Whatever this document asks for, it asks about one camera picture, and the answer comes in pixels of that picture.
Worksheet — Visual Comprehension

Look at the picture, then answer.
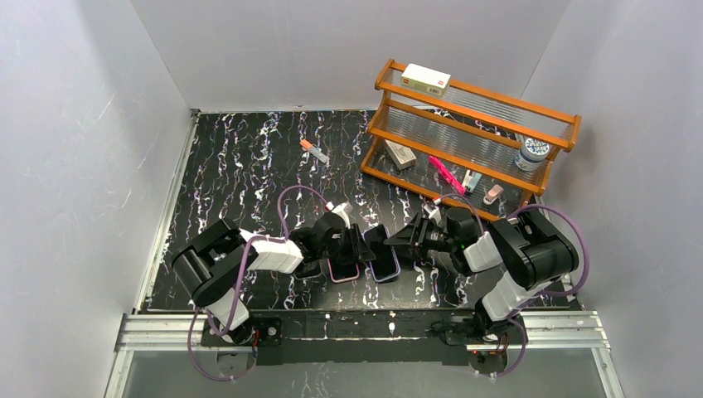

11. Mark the white green stapler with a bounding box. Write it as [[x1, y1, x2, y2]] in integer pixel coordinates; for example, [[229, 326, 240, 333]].
[[462, 170, 482, 193]]

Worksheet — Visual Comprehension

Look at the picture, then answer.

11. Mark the black screen smartphone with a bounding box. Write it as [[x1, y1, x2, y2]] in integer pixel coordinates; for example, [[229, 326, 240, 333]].
[[329, 259, 359, 282]]

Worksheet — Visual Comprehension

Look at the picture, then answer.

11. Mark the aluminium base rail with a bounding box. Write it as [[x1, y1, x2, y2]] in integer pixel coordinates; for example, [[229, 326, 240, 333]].
[[115, 311, 611, 352]]

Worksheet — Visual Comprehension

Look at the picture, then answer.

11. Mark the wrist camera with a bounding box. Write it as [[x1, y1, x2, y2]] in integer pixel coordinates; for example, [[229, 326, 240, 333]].
[[423, 201, 442, 225], [331, 202, 353, 228]]

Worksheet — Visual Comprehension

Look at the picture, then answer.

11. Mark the pink phone case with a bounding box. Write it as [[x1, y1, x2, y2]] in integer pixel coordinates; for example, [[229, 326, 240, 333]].
[[327, 258, 361, 284]]

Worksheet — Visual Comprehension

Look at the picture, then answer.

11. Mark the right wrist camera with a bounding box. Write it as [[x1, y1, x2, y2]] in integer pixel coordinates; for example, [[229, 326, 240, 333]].
[[423, 201, 442, 225]]

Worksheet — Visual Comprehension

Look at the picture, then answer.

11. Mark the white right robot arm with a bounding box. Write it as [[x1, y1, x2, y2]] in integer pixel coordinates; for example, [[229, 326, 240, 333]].
[[383, 206, 583, 339]]

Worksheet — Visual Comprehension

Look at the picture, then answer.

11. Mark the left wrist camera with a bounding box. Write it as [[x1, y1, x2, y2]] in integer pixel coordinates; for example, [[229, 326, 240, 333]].
[[331, 202, 353, 228]]

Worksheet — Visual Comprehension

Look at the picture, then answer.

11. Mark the small grey box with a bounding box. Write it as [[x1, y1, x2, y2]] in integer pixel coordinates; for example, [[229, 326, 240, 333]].
[[384, 140, 417, 171]]

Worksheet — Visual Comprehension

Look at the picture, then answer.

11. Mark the small pink white item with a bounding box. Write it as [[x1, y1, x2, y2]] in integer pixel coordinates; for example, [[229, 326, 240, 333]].
[[482, 184, 504, 206]]

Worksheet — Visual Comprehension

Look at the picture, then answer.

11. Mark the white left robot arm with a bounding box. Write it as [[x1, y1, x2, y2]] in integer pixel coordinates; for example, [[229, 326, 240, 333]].
[[166, 211, 376, 337]]

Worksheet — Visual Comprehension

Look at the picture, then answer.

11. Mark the lavender phone case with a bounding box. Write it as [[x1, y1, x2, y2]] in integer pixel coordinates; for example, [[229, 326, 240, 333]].
[[366, 225, 402, 284]]

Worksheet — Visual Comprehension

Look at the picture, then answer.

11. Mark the white blue round jar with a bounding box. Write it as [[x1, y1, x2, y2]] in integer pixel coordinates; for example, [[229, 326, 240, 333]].
[[514, 138, 551, 172]]

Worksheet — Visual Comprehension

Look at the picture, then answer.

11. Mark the pink utility knife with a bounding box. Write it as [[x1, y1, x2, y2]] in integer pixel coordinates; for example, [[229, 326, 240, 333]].
[[428, 155, 466, 195]]

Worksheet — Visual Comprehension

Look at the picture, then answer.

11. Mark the orange grey marker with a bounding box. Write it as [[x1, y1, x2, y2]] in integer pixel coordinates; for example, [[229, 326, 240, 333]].
[[300, 139, 330, 164]]

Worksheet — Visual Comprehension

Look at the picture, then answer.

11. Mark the orange wooden shelf rack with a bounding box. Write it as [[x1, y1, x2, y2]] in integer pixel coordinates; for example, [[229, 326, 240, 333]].
[[361, 59, 582, 221]]

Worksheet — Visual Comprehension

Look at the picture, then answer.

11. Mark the white red carton box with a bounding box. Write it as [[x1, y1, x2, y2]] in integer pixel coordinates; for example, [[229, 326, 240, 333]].
[[400, 64, 451, 98]]

